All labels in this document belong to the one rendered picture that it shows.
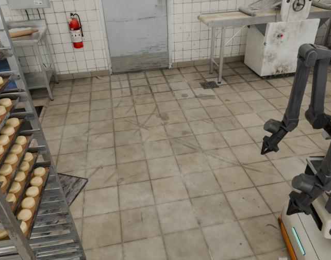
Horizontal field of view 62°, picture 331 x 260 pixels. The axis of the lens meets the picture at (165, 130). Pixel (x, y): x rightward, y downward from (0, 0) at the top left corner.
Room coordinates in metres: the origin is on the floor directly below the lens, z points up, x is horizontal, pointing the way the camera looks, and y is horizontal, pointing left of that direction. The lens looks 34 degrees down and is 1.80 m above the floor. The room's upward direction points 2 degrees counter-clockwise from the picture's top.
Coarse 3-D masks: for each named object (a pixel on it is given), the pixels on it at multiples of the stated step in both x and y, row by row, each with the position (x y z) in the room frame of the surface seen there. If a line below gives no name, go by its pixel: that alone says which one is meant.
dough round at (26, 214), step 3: (21, 210) 0.72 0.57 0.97; (24, 210) 0.72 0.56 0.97; (27, 210) 0.72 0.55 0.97; (18, 213) 0.71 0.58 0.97; (21, 213) 0.71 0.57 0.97; (24, 213) 0.71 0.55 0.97; (27, 213) 0.71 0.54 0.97; (30, 213) 0.71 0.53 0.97; (18, 216) 0.70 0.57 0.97; (21, 216) 0.70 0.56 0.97; (24, 216) 0.69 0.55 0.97; (27, 216) 0.70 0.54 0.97; (30, 216) 0.71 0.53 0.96; (18, 219) 0.69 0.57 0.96; (24, 219) 0.69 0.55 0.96; (27, 219) 0.69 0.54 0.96
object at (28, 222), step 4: (44, 168) 0.99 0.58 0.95; (32, 176) 0.94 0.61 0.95; (44, 176) 0.93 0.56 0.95; (28, 184) 0.89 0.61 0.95; (40, 188) 0.86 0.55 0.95; (24, 196) 0.82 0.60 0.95; (36, 196) 0.81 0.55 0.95; (36, 200) 0.79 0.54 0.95; (36, 204) 0.77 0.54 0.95; (20, 208) 0.75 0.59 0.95; (32, 208) 0.75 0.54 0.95; (32, 212) 0.73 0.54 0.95; (28, 220) 0.69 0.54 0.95; (28, 224) 0.67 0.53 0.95; (28, 228) 0.66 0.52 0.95; (8, 236) 0.62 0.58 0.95
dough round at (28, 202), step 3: (27, 198) 0.79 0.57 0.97; (30, 198) 0.79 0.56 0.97; (33, 198) 0.79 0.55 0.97; (24, 201) 0.77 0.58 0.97; (27, 201) 0.77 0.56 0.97; (30, 201) 0.77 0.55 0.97; (33, 201) 0.77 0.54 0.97; (21, 204) 0.75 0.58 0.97; (24, 204) 0.75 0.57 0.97; (27, 204) 0.75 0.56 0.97; (30, 204) 0.75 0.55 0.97; (33, 204) 0.76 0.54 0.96; (24, 207) 0.74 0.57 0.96; (27, 207) 0.75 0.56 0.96; (30, 207) 0.75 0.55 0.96
